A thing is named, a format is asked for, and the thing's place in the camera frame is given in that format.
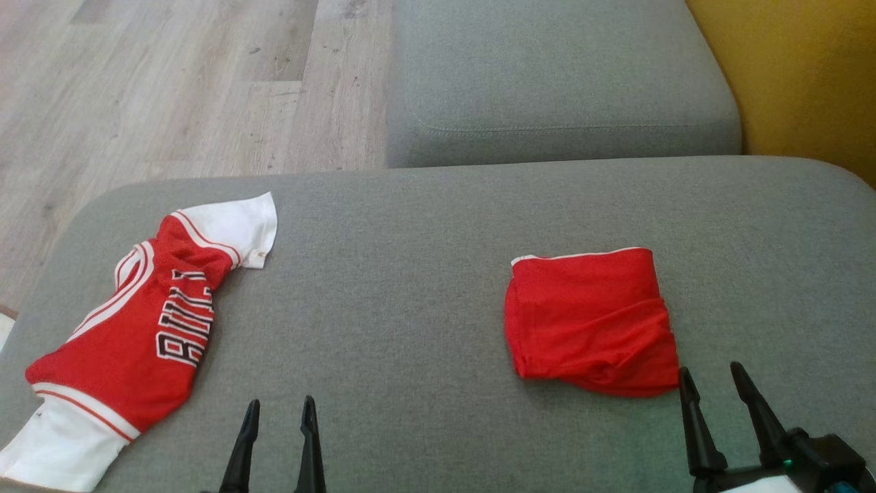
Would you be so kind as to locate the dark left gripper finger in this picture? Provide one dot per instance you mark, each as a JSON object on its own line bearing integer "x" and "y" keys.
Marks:
{"x": 241, "y": 459}
{"x": 310, "y": 459}

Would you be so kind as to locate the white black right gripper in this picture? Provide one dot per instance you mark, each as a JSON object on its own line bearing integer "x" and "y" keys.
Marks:
{"x": 739, "y": 483}

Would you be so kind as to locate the red white basketball jersey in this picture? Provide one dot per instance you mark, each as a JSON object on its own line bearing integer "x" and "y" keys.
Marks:
{"x": 130, "y": 342}

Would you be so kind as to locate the red shorts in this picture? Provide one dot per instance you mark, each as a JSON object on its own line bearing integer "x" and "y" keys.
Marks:
{"x": 588, "y": 322}

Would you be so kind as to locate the grey sofa seat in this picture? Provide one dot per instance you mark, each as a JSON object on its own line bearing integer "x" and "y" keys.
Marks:
{"x": 410, "y": 274}

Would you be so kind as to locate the grey sofa cushion section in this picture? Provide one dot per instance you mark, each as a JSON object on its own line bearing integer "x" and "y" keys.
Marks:
{"x": 561, "y": 68}

